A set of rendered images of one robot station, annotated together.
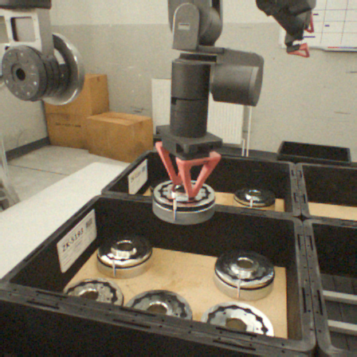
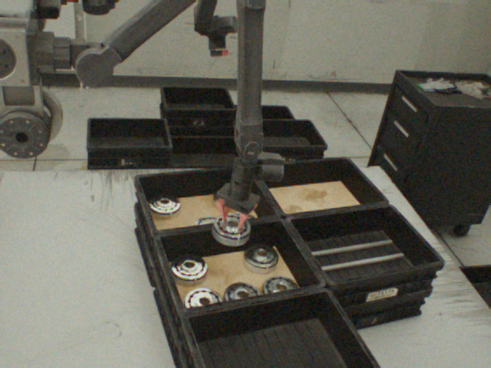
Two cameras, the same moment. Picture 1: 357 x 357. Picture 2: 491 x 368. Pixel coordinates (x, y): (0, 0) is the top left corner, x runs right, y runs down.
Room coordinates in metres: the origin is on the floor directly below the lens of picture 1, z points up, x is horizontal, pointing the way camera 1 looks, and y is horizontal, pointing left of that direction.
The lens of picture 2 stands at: (-0.36, 0.72, 1.89)
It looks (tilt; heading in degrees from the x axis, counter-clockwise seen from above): 34 degrees down; 320
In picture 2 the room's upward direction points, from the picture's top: 9 degrees clockwise
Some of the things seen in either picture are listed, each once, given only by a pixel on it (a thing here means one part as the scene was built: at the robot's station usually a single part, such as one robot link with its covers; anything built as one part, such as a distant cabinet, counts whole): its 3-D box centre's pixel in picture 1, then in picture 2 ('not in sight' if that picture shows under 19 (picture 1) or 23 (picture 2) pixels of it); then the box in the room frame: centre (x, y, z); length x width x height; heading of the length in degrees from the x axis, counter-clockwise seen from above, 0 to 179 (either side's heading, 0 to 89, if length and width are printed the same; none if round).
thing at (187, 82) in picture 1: (194, 79); (245, 169); (0.52, -0.03, 1.17); 0.07 x 0.06 x 0.07; 67
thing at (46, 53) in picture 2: not in sight; (50, 53); (0.73, 0.38, 1.45); 0.09 x 0.08 x 0.12; 157
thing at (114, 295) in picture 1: (88, 300); (203, 302); (0.42, 0.13, 0.86); 0.10 x 0.10 x 0.01
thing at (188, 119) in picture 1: (188, 120); (239, 189); (0.52, -0.02, 1.11); 0.10 x 0.07 x 0.07; 28
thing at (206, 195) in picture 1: (184, 193); (231, 225); (0.53, -0.01, 0.99); 0.10 x 0.10 x 0.01
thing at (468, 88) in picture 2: not in sight; (475, 88); (1.03, -2.01, 0.88); 0.29 x 0.22 x 0.03; 67
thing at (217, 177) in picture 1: (205, 200); (204, 211); (0.74, -0.07, 0.87); 0.40 x 0.30 x 0.11; 75
